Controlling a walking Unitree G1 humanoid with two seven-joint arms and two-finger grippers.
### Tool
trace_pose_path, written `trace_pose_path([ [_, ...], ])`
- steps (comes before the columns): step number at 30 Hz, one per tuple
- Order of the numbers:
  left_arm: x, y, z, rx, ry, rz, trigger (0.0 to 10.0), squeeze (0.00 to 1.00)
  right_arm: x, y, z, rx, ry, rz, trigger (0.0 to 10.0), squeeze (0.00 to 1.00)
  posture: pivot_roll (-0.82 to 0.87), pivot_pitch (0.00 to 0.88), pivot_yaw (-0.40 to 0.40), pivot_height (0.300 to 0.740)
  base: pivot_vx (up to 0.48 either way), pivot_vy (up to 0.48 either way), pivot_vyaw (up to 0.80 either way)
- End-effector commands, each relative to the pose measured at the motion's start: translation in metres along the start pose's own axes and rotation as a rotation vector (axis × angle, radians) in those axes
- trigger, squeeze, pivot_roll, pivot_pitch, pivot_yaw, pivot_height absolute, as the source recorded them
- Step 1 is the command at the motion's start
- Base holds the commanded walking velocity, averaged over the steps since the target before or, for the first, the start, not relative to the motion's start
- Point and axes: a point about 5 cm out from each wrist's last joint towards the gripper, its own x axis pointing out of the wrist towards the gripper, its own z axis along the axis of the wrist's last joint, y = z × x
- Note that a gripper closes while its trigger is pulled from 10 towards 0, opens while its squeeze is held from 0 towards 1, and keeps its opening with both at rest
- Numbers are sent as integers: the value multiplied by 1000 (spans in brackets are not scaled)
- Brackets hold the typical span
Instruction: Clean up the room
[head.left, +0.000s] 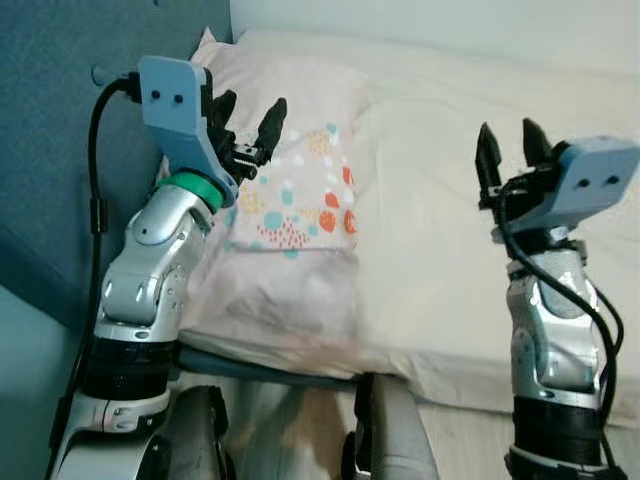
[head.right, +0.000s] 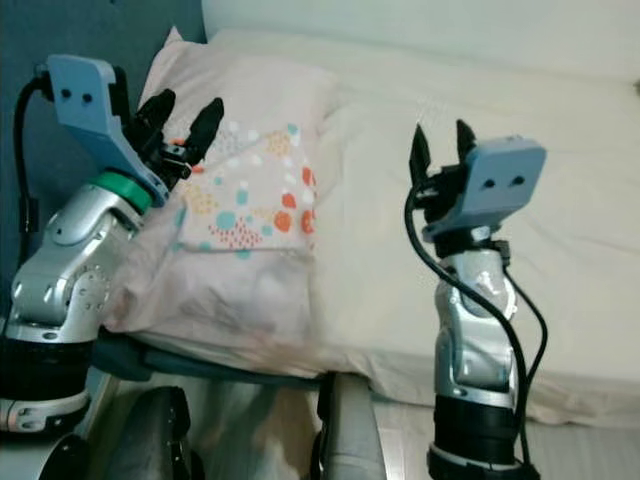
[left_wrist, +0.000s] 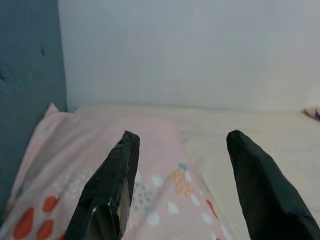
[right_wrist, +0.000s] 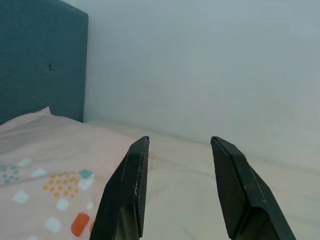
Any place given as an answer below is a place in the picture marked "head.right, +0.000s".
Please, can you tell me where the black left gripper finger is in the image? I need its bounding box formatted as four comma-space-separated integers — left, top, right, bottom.
137, 90, 176, 141
183, 97, 226, 164

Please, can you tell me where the pink floral print pillow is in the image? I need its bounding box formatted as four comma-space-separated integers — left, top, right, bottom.
105, 28, 341, 366

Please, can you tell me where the blue upholstered headboard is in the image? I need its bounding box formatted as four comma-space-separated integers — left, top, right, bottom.
0, 0, 209, 331

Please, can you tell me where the mattress with cream sheet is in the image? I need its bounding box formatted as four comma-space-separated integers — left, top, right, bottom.
110, 28, 640, 431

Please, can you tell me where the robot right leg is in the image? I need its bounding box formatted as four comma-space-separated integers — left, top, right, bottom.
315, 372, 386, 480

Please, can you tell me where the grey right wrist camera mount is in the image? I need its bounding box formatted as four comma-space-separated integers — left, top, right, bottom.
422, 140, 548, 241

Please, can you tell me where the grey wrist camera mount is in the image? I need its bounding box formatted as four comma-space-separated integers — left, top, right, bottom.
422, 140, 548, 241
45, 55, 169, 206

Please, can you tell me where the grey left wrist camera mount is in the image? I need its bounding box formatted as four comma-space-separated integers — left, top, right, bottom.
45, 55, 169, 206

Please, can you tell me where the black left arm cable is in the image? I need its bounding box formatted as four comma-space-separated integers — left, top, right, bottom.
15, 70, 56, 241

